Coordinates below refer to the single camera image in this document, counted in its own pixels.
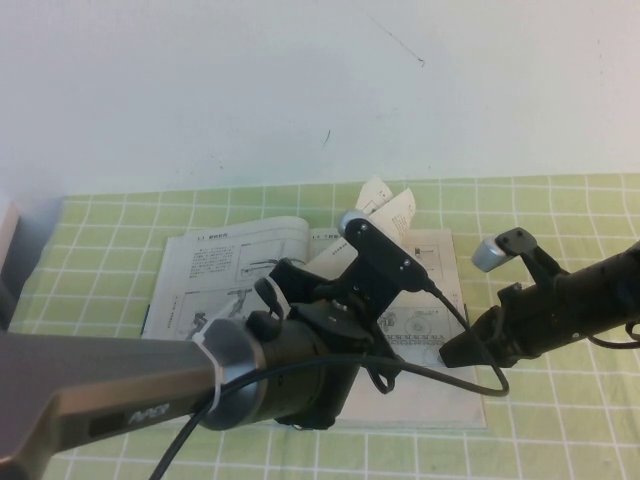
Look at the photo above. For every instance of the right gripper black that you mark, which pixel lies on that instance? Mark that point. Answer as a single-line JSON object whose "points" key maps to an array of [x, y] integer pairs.
{"points": [[525, 325]]}

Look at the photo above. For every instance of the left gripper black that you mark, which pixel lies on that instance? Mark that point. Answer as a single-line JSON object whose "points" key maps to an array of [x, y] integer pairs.
{"points": [[335, 325]]}

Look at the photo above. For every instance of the illustrated technical book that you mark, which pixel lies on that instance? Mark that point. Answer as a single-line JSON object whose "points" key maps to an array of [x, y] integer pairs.
{"points": [[210, 260]]}

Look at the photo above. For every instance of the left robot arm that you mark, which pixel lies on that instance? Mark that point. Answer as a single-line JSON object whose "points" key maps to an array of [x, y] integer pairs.
{"points": [[125, 380]]}

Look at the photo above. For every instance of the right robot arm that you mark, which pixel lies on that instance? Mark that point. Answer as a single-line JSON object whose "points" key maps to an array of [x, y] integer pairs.
{"points": [[600, 295]]}

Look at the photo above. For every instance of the green white checked tablecloth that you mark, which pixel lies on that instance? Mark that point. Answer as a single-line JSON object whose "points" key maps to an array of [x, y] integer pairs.
{"points": [[550, 400]]}

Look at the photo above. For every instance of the blue tape strip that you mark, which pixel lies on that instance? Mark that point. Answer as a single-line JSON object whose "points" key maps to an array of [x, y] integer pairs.
{"points": [[148, 318]]}

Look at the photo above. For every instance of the beige board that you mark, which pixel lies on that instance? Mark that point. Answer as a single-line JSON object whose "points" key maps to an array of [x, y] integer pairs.
{"points": [[7, 235]]}

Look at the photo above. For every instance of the left camera bracket black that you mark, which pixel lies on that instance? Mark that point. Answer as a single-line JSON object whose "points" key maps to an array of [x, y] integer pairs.
{"points": [[385, 260]]}

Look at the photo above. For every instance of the camera bracket black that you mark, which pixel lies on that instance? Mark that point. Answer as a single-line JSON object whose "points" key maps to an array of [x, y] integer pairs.
{"points": [[385, 260], [535, 260]]}

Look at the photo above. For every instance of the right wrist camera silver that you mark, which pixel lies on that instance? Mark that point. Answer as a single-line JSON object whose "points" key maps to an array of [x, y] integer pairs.
{"points": [[487, 255]]}

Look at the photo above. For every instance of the right camera bracket black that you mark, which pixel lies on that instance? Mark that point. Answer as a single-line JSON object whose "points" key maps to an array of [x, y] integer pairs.
{"points": [[535, 260]]}

